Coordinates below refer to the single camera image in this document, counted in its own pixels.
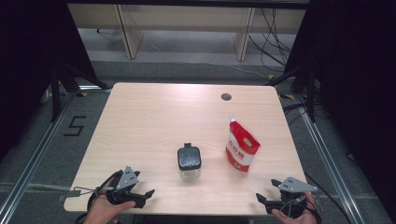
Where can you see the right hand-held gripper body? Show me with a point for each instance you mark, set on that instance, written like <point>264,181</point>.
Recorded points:
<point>295,185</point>

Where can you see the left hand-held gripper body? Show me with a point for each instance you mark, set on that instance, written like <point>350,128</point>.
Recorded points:
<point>126,180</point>

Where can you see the red and white spout pouch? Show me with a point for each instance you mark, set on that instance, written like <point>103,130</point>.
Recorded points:
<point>241,149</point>

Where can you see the glass jar with black lid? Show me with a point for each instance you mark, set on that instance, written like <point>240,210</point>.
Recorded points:
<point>189,158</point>

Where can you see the person's right hand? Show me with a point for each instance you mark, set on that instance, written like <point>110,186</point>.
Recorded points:
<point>299,221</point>

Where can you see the person's left hand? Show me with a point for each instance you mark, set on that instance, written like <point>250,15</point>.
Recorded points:
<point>104,211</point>

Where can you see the grey tape strip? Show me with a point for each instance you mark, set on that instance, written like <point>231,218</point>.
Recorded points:
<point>73,194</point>

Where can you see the black metal stand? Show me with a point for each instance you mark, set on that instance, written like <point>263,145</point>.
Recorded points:
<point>56,93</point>
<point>310,93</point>

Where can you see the grey round table grommet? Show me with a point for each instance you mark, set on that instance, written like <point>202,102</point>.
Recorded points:
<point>226,96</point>

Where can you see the black curtain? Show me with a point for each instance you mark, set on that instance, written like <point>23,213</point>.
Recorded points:
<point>358,62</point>
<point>25,46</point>

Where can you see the light wooden shelf unit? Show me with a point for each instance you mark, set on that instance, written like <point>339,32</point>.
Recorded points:
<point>186,18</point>

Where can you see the aluminium floor rail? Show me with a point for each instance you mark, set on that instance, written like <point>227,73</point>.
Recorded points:
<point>34,158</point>
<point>330,165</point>

